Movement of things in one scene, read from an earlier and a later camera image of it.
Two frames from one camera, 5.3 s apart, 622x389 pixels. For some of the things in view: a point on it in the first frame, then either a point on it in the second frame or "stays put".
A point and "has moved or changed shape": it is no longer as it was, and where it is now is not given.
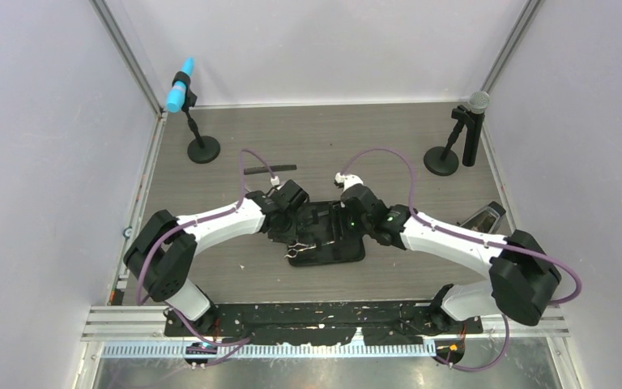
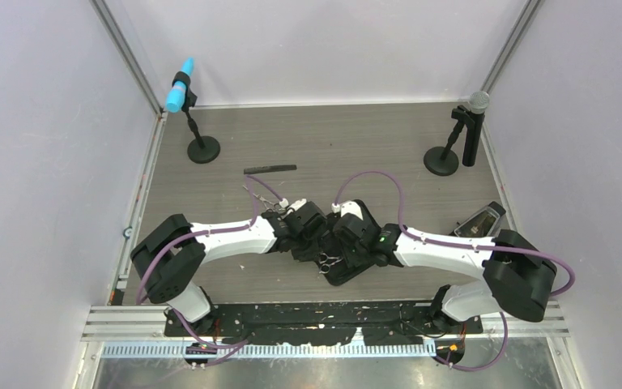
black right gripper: x=342 y=212 -> x=352 y=258
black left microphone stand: x=201 y=149 stays put
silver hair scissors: x=296 y=248 has moved or changed shape
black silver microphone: x=479 y=103 stays put
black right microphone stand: x=442 y=161 stays put
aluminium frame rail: x=141 y=332 stays put
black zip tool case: x=316 y=223 has moved or changed shape
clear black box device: x=486 y=219 stays put
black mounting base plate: x=398 y=323 stays put
